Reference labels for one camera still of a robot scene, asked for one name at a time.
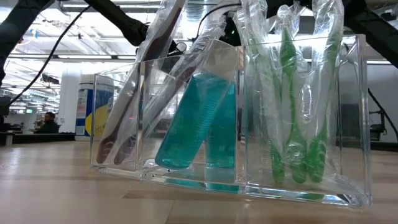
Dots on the green toothbrush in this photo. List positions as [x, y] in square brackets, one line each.
[277, 168]
[297, 155]
[317, 155]

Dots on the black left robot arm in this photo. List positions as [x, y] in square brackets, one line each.
[124, 25]

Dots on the white blue wipes canister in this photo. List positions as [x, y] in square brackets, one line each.
[82, 109]

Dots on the black background stand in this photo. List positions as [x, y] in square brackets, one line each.
[377, 127]

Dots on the clear acrylic organizer box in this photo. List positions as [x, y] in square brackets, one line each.
[362, 124]

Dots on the green lit sign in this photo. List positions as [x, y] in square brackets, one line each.
[29, 111]

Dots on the person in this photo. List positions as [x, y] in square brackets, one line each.
[48, 126]

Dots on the black ceiling-mounted device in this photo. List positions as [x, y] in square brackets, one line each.
[49, 79]

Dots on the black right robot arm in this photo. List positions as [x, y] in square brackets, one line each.
[379, 31]

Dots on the dark background cabinet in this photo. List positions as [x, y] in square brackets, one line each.
[349, 121]

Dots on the dark background monitor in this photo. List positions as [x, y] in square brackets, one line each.
[3, 107]

